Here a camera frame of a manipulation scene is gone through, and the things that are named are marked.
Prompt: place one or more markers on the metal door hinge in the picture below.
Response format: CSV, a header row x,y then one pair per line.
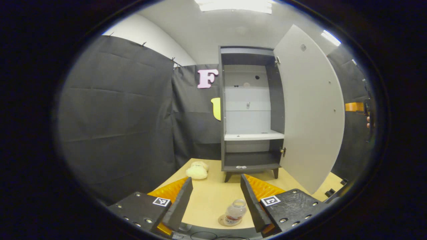
x,y
283,151
277,61

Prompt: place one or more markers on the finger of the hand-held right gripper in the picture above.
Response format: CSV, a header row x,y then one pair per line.
x,y
353,106

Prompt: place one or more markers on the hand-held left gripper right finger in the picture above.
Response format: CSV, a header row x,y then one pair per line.
x,y
252,206

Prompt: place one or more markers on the light grey cabinet door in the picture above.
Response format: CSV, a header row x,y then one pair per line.
x,y
310,116

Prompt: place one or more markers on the round brown coaster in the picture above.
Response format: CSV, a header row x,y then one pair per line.
x,y
222,220

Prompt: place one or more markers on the cream plush toy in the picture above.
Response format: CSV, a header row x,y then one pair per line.
x,y
196,172

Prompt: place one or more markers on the grey cabinet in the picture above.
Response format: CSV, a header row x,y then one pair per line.
x,y
277,100

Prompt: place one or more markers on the black backdrop cloth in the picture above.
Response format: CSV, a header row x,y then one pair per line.
x,y
116,116

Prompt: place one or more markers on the clear plastic bottle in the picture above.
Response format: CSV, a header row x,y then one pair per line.
x,y
235,211

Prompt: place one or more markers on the large ceiling light panel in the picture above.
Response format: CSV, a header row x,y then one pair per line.
x,y
233,6

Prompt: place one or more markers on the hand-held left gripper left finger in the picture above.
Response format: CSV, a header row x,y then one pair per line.
x,y
181,203

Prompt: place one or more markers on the small black object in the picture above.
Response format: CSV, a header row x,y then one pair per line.
x,y
344,182
330,193

